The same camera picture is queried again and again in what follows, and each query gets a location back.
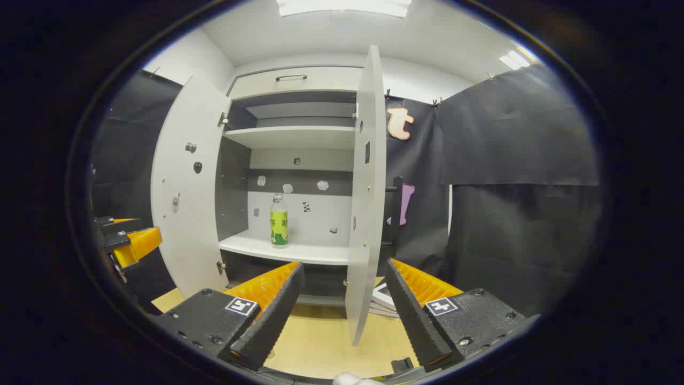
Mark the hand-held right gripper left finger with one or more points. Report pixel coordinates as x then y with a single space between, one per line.
278 310

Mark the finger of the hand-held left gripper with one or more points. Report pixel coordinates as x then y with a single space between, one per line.
104 220
120 235

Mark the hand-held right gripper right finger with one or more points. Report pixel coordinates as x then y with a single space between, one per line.
414 315

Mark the green label plastic bottle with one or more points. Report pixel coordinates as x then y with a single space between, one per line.
279 224

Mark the white grey cabinet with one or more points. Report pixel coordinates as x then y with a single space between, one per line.
294 136

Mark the white cabinet drawer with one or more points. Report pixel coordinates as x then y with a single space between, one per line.
320 80

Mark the grey book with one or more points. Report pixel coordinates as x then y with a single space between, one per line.
382 311

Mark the white cover book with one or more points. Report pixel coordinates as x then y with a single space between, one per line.
385 297

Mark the black backdrop cloth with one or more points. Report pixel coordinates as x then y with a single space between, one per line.
128 149
507 133

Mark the ceiling light panel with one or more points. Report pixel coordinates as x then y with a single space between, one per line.
514 60
342 6

